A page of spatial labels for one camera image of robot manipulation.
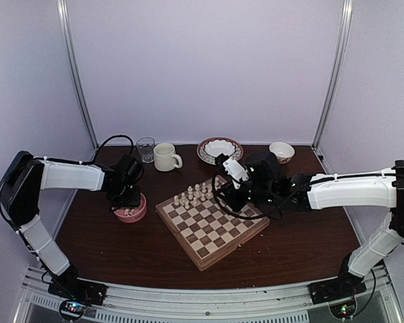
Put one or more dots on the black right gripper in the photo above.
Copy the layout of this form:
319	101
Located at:
233	202

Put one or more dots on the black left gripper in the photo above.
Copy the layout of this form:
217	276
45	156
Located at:
134	202

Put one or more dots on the white queen chess piece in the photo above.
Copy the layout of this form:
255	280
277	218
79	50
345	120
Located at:
197	191

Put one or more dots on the white king chess piece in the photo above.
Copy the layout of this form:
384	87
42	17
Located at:
190	192

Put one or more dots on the white bishop chess piece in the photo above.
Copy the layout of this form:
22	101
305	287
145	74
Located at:
183	198

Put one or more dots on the white knight chess piece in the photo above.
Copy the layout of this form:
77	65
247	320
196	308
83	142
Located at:
176	200

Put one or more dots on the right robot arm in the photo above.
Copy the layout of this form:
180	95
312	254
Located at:
261	181

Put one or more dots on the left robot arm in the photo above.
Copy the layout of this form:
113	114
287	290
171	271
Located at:
27	176

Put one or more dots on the white chess pieces pile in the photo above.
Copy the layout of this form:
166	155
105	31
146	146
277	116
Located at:
128	212

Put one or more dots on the wooden chess board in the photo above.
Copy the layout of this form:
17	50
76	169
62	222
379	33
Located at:
205	232

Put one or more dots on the pink cat-ear bowl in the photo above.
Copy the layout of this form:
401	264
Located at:
139	213

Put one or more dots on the clear drinking glass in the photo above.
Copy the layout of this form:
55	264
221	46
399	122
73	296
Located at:
145	147

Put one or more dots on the white scalloped bowl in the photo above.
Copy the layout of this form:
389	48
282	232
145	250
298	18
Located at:
217	147

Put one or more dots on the cream ribbed mug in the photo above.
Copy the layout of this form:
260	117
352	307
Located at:
165	158

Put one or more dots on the patterned ceramic plate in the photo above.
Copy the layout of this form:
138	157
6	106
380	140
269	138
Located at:
237	155

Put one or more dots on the small white floral bowl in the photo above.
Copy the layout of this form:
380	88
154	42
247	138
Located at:
283	151

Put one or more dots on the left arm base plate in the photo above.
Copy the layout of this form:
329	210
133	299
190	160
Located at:
86	292

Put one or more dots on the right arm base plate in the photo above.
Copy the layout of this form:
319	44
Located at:
334	289

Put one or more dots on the aluminium front rail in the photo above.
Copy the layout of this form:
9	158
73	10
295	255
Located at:
282	303

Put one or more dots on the left aluminium frame post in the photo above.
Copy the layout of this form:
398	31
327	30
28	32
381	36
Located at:
75	75

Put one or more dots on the aluminium frame post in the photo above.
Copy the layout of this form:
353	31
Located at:
340	53
75	75

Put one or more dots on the right aluminium frame post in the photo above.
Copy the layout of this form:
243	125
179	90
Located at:
340	53

